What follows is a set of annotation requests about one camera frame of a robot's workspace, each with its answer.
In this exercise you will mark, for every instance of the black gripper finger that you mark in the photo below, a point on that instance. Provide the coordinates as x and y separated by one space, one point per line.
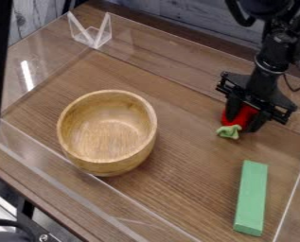
258 121
234 108

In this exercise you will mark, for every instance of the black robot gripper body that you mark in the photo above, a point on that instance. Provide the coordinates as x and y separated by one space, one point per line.
260 93

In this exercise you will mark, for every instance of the red plush strawberry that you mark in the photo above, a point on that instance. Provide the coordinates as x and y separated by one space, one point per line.
232 128

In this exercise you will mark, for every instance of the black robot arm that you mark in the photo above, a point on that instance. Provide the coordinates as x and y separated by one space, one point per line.
281 49

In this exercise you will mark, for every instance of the green rectangular block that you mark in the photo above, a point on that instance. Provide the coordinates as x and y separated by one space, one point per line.
250 217

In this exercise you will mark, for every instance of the wooden bowl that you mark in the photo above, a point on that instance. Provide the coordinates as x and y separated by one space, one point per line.
107 132

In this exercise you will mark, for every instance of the clear acrylic tray wall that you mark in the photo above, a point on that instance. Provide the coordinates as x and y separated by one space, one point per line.
178 198

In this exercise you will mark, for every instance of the black table leg frame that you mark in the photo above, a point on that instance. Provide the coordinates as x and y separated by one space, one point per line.
45 228

